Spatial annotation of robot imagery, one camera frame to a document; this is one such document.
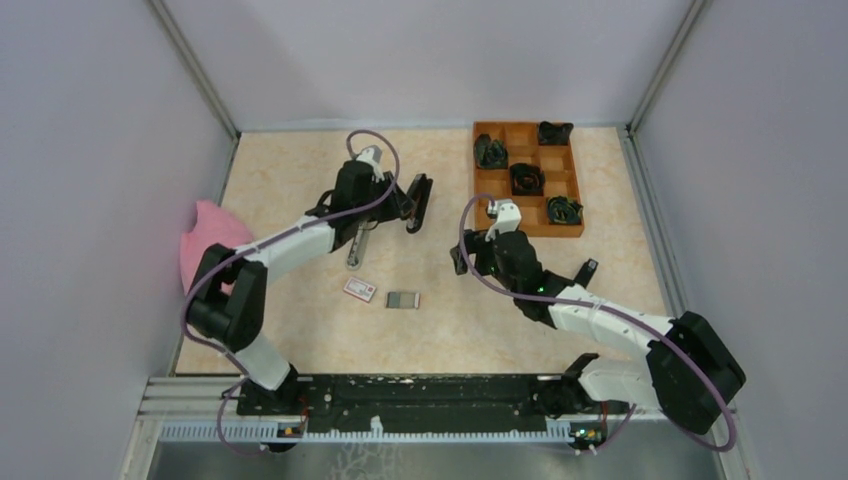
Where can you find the dark rolled sock back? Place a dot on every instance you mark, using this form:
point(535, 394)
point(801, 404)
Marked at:
point(554, 134)

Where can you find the blue green rolled sock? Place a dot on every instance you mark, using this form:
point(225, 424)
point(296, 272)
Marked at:
point(562, 210)

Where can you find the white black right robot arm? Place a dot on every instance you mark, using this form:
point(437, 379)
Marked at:
point(677, 365)

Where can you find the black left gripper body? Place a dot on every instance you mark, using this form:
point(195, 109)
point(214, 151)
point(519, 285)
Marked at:
point(390, 210)

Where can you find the black stapler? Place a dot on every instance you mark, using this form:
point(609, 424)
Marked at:
point(419, 193)

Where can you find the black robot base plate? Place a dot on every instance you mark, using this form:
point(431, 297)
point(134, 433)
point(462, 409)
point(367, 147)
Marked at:
point(419, 408)

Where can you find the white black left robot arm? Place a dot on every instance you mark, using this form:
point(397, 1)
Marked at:
point(225, 306)

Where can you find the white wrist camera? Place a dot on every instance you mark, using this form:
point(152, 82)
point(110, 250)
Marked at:
point(371, 156)
point(506, 217)

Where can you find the staple box tray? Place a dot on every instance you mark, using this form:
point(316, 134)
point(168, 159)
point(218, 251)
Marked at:
point(402, 300)

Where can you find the wooden compartment tray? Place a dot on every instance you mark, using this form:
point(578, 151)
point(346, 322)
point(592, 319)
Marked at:
point(557, 162)

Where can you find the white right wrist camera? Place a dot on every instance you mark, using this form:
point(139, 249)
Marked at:
point(506, 217)

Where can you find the green camouflage rolled sock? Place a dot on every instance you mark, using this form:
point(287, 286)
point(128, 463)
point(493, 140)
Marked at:
point(489, 153)

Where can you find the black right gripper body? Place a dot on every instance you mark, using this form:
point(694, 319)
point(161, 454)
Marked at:
point(486, 259)

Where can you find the grey silver stapler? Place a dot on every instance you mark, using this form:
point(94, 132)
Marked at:
point(356, 254)

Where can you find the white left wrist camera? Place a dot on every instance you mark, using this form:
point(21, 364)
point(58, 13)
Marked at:
point(371, 156)

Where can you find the pink cloth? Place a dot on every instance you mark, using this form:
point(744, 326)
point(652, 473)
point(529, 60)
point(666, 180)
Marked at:
point(213, 225)

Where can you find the red white staple box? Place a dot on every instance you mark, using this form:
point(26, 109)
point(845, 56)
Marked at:
point(360, 289)

